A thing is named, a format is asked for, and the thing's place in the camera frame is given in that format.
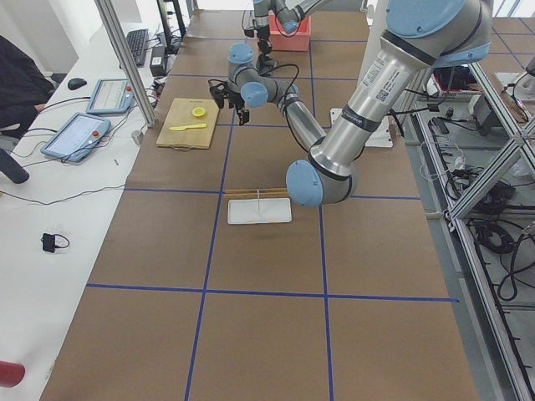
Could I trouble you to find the blue teach pendant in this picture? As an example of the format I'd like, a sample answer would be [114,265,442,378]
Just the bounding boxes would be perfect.
[86,79,135,115]
[41,113,111,162]

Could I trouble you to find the blue teach pendant near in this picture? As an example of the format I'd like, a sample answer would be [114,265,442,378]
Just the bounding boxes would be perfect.
[41,113,111,162]

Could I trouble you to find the black computer mouse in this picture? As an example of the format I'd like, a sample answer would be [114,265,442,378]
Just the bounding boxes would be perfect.
[67,77,87,90]

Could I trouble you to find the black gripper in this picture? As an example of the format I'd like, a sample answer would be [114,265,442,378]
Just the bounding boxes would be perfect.
[257,36,272,56]
[228,94,250,125]

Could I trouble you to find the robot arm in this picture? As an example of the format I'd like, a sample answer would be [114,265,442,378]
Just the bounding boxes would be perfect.
[249,0,328,55]
[227,1,493,207]

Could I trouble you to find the yellow plastic knife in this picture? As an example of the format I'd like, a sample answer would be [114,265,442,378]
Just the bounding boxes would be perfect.
[168,123,207,132]

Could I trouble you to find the bamboo cutting board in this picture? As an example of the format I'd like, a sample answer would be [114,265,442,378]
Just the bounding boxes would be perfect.
[155,98,219,150]

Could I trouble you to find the aluminium camera post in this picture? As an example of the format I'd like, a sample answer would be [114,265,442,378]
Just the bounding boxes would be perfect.
[94,0,156,128]

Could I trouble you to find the blue teach pendant far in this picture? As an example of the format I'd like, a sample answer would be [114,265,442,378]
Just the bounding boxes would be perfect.
[86,79,135,115]

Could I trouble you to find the black keyboard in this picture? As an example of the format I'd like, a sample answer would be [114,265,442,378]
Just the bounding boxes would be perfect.
[125,28,149,67]

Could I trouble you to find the yellow lemon slices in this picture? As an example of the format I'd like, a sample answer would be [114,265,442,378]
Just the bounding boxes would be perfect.
[191,107,206,119]

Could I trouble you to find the red bottle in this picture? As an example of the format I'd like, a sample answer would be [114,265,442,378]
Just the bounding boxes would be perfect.
[0,360,26,388]

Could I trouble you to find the pink plastic bin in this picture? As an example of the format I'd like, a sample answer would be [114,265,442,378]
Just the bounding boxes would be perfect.
[269,14,311,52]

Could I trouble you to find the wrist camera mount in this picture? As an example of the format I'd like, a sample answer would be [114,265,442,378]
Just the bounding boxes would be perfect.
[208,79,234,109]

